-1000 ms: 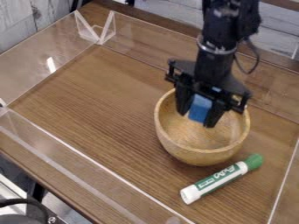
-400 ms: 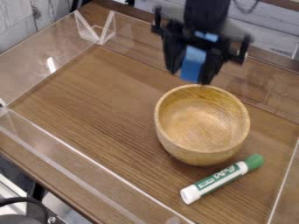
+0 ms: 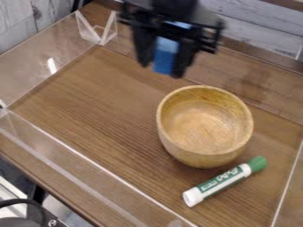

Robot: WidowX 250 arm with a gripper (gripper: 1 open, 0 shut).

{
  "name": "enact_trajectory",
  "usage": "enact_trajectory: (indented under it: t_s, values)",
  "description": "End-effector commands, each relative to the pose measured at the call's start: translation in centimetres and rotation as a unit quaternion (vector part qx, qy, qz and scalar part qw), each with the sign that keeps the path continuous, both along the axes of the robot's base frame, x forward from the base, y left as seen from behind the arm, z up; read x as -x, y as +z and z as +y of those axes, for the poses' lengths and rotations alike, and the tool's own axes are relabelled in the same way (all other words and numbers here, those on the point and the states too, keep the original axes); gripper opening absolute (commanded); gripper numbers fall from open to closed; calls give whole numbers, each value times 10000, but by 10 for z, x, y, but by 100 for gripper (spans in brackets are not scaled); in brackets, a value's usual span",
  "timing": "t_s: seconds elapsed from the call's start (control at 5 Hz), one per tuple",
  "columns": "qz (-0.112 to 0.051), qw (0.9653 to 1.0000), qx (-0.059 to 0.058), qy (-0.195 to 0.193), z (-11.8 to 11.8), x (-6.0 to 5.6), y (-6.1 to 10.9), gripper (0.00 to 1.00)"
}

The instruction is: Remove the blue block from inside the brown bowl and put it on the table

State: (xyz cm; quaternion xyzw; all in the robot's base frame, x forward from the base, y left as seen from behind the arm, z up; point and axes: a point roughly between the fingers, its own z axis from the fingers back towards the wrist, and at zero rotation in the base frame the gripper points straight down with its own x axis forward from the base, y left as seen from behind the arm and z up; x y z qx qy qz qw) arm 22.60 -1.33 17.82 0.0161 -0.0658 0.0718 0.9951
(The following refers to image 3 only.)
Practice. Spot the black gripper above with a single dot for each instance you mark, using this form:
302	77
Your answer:
177	20

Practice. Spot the blue rectangular block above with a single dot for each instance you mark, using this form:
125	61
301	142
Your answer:
165	54

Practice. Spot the brown wooden bowl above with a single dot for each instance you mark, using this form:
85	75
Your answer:
205	125

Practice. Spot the green and white marker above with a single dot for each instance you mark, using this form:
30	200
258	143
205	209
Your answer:
233	176

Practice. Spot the clear acrylic corner bracket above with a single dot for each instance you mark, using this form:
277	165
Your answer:
98	34

